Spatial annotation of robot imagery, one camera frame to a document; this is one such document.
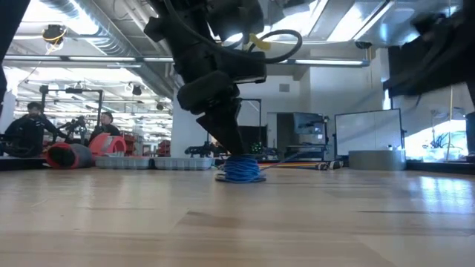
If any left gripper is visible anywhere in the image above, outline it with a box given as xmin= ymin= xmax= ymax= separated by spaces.
xmin=177 ymin=44 xmax=246 ymax=156

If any thin blue cord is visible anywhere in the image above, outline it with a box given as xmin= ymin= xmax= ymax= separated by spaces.
xmin=216 ymin=154 xmax=300 ymax=183

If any black cord spool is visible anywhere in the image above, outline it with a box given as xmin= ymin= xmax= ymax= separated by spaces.
xmin=214 ymin=154 xmax=267 ymax=184

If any grey machine cabinet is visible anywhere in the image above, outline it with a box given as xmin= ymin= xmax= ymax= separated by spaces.
xmin=266 ymin=111 xmax=331 ymax=161

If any grey open tool case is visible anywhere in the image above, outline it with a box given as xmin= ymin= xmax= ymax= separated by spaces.
xmin=94 ymin=155 xmax=214 ymax=171

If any person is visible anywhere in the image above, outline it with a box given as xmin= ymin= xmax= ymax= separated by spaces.
xmin=88 ymin=111 xmax=122 ymax=144
xmin=2 ymin=102 xmax=56 ymax=157

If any ceiling light strip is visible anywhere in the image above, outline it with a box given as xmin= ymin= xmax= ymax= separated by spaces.
xmin=287 ymin=57 xmax=371 ymax=67
xmin=1 ymin=54 xmax=175 ymax=63

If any white panel screen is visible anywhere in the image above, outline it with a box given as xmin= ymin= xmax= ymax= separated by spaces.
xmin=333 ymin=108 xmax=404 ymax=156

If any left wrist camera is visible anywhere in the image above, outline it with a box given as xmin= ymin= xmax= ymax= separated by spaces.
xmin=222 ymin=50 xmax=268 ymax=85

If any multicoloured wire harness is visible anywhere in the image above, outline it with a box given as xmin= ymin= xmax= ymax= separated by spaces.
xmin=259 ymin=159 xmax=344 ymax=168
xmin=259 ymin=162 xmax=337 ymax=171

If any silver ceiling duct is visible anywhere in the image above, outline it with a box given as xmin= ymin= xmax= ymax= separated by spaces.
xmin=39 ymin=0 xmax=175 ymax=99

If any black gantry frame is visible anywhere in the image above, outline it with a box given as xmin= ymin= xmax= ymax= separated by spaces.
xmin=39 ymin=84 xmax=105 ymax=123

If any black yellow cord reel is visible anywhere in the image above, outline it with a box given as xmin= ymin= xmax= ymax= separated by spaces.
xmin=41 ymin=24 xmax=68 ymax=46

